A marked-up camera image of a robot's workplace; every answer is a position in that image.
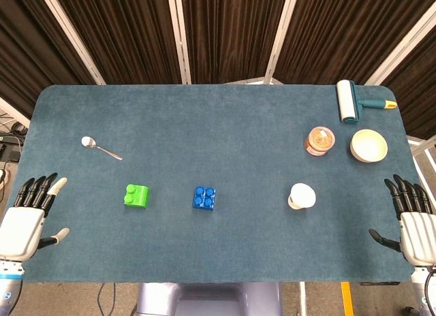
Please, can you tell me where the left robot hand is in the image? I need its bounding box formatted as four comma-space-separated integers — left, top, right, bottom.
0, 172, 71, 262

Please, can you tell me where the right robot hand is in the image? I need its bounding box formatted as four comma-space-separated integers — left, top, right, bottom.
369, 174, 436, 268

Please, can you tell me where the green toy building block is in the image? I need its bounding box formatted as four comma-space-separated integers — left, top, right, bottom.
123, 183, 151, 209

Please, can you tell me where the yellow floor tape strip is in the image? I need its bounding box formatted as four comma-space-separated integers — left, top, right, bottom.
341, 281, 353, 316

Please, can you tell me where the cream bowl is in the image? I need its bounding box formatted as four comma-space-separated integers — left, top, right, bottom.
349, 129, 389, 163

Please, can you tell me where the metal spoon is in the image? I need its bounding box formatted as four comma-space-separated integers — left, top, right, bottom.
80, 136, 124, 161

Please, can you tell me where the white floral paper cup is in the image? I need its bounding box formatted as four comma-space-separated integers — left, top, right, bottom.
287, 183, 317, 210

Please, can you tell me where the clear plastic snack jar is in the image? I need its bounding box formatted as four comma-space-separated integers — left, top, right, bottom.
303, 126, 337, 157

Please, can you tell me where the brown pleated curtain panel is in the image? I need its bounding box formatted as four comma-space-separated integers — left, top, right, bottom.
377, 26, 436, 140
180, 0, 290, 85
274, 0, 436, 85
0, 0, 98, 119
50, 0, 183, 85

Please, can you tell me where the blue toy building block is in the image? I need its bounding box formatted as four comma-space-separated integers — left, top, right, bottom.
192, 186, 217, 212

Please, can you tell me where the grey robot torso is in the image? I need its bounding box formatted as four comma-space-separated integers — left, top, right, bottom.
135, 281, 283, 316

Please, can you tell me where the blue felt table cover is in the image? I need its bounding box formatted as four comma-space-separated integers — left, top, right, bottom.
5, 84, 423, 285

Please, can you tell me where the black floor cable bundle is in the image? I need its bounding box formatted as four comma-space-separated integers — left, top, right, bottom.
0, 113, 30, 167

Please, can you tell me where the thin black floor cable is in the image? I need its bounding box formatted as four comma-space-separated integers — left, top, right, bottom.
97, 282, 116, 313

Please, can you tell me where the teal handled lint roller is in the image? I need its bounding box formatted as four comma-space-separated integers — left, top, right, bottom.
336, 79, 399, 124

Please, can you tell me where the white partition frame post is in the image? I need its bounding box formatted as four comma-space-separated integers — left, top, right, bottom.
166, 0, 192, 85
264, 0, 300, 85
364, 9, 436, 87
36, 0, 106, 86

